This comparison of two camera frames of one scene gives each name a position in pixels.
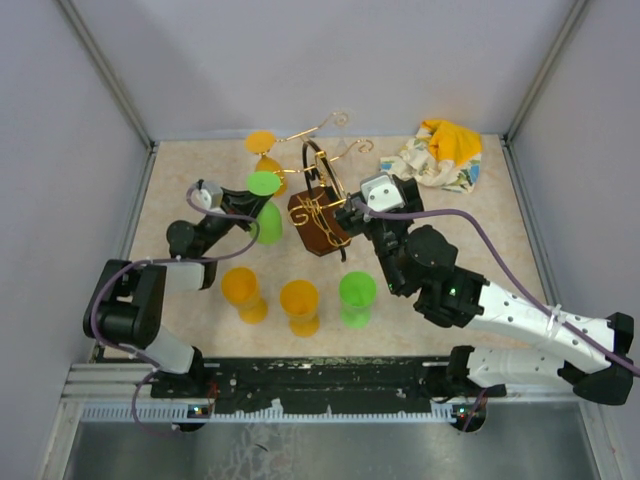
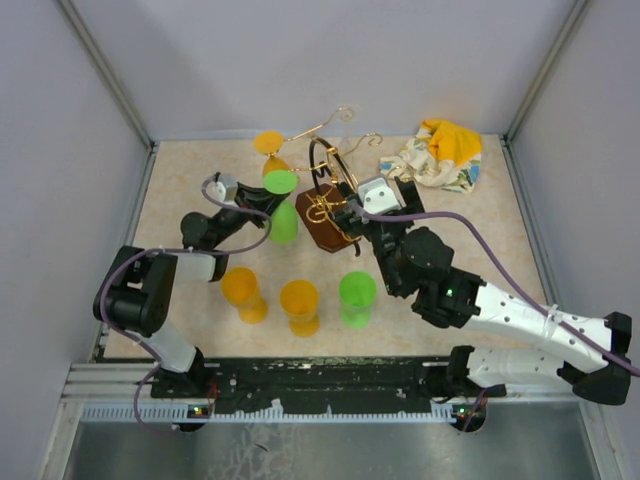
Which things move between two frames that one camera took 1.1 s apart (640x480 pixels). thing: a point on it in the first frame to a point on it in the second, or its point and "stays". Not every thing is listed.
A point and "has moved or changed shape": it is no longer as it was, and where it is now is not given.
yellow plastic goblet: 261,142 has moved or changed shape
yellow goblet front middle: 299,299 stays
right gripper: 348,219 stays
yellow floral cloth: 439,155 stays
